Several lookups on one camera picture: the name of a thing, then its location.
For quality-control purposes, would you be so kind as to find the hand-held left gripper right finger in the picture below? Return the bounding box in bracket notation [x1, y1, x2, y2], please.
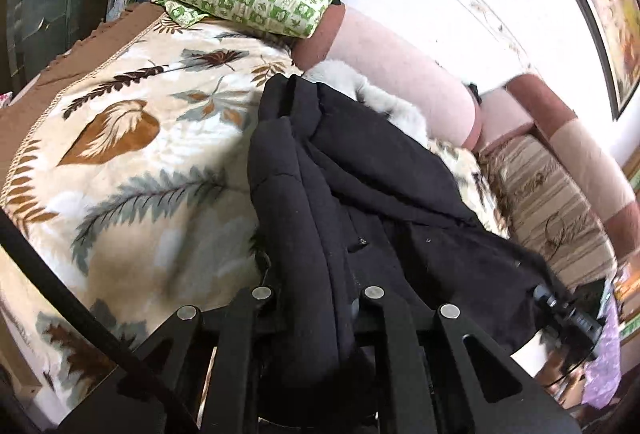
[361, 285, 583, 434]

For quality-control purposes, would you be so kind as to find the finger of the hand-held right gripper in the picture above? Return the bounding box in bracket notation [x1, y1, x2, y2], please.
[533, 285, 603, 360]

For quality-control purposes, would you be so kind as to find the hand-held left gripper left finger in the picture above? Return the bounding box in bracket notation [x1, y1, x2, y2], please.
[57, 286, 277, 434]

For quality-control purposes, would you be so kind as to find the black jacket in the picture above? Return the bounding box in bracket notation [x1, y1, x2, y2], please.
[247, 74, 568, 397]

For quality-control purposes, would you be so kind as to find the purple cloth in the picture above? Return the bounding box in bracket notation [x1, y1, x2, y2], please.
[582, 297, 623, 411]

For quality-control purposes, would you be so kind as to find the striped beige cushion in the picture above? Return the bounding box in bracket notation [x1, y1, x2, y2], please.
[479, 134, 619, 291]

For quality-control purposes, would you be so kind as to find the leaf printed blanket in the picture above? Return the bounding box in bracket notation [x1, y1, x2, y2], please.
[0, 3, 511, 415]

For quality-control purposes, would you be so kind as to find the white fluffy cloth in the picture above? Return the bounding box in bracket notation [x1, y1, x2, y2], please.
[304, 58, 432, 146]

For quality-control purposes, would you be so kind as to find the black cable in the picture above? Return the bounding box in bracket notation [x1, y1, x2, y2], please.
[0, 212, 201, 434]

